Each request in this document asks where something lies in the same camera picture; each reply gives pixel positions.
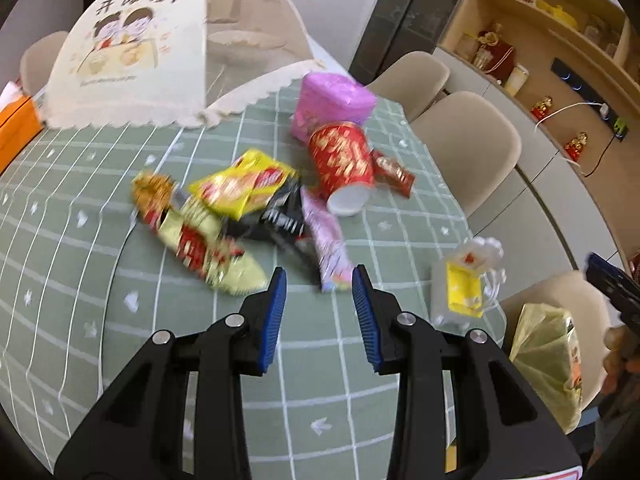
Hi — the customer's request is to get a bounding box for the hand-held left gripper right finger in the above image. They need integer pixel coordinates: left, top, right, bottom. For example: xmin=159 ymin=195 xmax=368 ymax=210
xmin=351 ymin=265 xmax=583 ymax=480

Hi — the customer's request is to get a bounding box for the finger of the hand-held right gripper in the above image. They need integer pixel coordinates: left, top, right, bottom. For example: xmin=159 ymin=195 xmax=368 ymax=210
xmin=585 ymin=252 xmax=640 ymax=318

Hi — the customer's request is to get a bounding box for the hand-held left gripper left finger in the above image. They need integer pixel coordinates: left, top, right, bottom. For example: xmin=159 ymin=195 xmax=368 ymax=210
xmin=54 ymin=267 xmax=288 ymax=480

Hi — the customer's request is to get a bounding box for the orange snack packet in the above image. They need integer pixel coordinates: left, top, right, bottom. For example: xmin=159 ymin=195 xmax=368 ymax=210
xmin=566 ymin=310 xmax=585 ymax=401

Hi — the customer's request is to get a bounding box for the pink snack wrapper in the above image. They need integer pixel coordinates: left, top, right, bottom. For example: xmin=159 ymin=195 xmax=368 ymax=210
xmin=299 ymin=186 xmax=353 ymax=293

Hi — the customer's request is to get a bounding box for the yellow bin liner bag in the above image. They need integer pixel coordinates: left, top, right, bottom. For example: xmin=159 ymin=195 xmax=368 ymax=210
xmin=510 ymin=302 xmax=585 ymax=433

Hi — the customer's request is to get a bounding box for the person's right hand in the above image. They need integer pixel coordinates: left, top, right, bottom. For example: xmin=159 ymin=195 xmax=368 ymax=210
xmin=601 ymin=327 xmax=633 ymax=396

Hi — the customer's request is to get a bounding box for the beige chair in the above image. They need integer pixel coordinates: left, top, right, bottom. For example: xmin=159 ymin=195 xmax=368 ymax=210
xmin=20 ymin=31 xmax=71 ymax=96
xmin=367 ymin=51 xmax=451 ymax=121
xmin=410 ymin=91 xmax=522 ymax=218
xmin=500 ymin=270 xmax=613 ymax=411

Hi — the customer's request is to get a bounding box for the gold red snack wrapper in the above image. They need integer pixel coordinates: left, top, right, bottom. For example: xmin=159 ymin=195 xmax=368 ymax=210
xmin=157 ymin=205 xmax=268 ymax=295

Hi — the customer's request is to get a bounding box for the black snack wrapper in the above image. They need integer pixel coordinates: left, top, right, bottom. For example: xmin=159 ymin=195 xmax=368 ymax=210
xmin=250 ymin=185 xmax=313 ymax=256

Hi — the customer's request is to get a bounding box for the clear bag with yellow item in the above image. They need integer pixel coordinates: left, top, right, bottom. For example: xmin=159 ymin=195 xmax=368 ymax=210
xmin=431 ymin=236 xmax=504 ymax=328

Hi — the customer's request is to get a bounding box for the white sideboard cabinet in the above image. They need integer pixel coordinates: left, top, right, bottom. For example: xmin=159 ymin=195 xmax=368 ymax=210
xmin=435 ymin=47 xmax=640 ymax=271

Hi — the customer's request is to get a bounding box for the red seated figurine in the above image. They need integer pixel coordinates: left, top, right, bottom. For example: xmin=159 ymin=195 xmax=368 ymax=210
xmin=530 ymin=95 xmax=555 ymax=122
xmin=564 ymin=132 xmax=588 ymax=162

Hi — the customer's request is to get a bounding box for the yellow snack wrapper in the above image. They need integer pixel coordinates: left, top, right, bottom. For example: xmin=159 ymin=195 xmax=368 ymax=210
xmin=187 ymin=149 xmax=299 ymax=221

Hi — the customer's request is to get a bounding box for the red brown snack wrapper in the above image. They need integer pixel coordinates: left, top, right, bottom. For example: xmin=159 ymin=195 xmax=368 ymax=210
xmin=372 ymin=150 xmax=416 ymax=196

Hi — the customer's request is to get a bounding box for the red noodle cup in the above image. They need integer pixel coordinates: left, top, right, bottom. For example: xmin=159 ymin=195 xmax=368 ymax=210
xmin=307 ymin=121 xmax=376 ymax=217

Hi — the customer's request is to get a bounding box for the red orange snack wrapper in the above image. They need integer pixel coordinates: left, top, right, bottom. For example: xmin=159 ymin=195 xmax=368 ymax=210
xmin=131 ymin=170 xmax=181 ymax=231

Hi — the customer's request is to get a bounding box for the black power strip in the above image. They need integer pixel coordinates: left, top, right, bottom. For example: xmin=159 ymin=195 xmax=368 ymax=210
xmin=550 ymin=57 xmax=631 ymax=143

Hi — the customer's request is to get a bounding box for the yellow white cup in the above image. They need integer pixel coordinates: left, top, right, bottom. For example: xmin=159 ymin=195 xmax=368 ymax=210
xmin=505 ymin=64 xmax=530 ymax=95

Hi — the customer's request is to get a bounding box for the wooden shelf unit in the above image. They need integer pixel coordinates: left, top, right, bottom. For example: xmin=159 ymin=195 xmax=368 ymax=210
xmin=437 ymin=0 xmax=640 ymax=176

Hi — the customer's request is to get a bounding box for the dark red gift bag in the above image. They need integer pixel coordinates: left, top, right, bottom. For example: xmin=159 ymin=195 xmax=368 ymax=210
xmin=475 ymin=35 xmax=516 ymax=78

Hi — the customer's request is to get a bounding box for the yellow toy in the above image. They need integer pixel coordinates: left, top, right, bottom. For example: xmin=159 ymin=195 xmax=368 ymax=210
xmin=535 ymin=2 xmax=578 ymax=28

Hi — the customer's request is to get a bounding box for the mesh food cover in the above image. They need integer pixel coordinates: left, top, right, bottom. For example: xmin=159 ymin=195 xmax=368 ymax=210
xmin=37 ymin=0 xmax=328 ymax=128

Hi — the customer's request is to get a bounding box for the dark glass door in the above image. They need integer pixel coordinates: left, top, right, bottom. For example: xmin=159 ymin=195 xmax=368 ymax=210
xmin=348 ymin=0 xmax=478 ymax=86

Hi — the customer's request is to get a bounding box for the orange tissue box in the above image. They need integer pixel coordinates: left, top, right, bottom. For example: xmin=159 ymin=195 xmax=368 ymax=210
xmin=0 ymin=82 xmax=46 ymax=173

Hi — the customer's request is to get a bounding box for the black cable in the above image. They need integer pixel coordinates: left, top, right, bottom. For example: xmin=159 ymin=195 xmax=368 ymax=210
xmin=582 ymin=135 xmax=618 ymax=177

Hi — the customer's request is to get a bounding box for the white cable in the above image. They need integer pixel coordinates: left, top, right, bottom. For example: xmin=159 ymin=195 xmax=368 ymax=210
xmin=535 ymin=102 xmax=601 ymax=133

